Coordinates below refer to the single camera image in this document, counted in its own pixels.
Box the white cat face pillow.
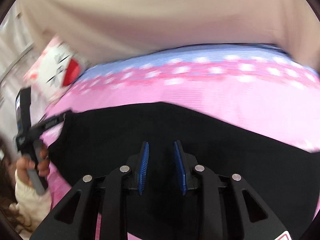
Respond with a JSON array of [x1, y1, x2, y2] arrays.
[[23, 36, 89, 103]]

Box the black pants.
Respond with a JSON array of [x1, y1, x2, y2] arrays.
[[49, 102, 319, 239]]

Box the beige headboard cushion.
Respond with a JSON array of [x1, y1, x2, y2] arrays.
[[17, 0, 319, 68]]

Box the pink rose bed sheet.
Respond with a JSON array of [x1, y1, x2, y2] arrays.
[[43, 44, 319, 203]]

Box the cream sleeve left forearm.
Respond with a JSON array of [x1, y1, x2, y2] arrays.
[[10, 172, 52, 232]]

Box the left hand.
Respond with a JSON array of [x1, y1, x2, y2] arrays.
[[16, 143, 50, 187]]

